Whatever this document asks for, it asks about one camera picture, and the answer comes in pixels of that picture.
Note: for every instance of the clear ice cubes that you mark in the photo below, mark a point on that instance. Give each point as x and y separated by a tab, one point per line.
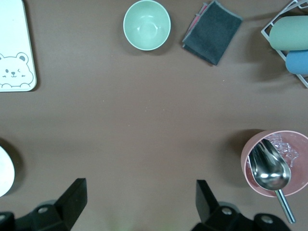
287	150

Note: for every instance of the pink bowl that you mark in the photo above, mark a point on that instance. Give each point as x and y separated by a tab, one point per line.
300	178

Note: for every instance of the green cup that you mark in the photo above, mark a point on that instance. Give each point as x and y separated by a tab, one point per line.
291	33

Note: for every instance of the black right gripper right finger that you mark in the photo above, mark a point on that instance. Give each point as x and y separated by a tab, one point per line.
207	204

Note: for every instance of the white round plate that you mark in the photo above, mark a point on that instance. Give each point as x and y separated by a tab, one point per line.
4	173

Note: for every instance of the cream bear print tray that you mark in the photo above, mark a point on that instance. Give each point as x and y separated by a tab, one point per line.
14	36

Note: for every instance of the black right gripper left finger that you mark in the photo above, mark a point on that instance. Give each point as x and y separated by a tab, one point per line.
72	202

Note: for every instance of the blue cup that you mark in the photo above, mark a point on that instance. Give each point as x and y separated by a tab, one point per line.
298	62

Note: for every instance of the metal scoop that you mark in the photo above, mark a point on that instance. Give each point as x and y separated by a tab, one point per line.
269	170

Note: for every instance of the dark grey folded cloth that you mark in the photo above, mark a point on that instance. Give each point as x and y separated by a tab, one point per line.
213	33

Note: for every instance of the pink folded cloth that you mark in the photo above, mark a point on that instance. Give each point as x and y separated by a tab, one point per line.
198	14

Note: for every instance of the light green bowl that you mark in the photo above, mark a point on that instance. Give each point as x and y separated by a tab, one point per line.
146	25

